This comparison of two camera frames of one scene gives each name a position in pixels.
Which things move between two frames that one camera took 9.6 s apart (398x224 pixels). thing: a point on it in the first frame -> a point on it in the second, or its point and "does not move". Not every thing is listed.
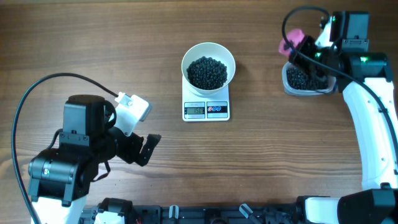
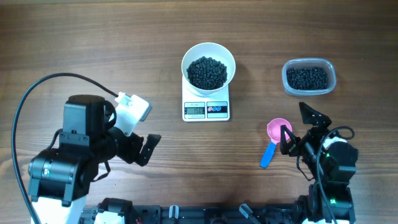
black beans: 207,74 does not move
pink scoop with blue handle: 295,35 -> 273,130
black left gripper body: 128,148 does not move
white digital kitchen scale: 197,108 does not move
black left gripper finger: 149,145 does not move
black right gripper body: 308,48 -> 308,146
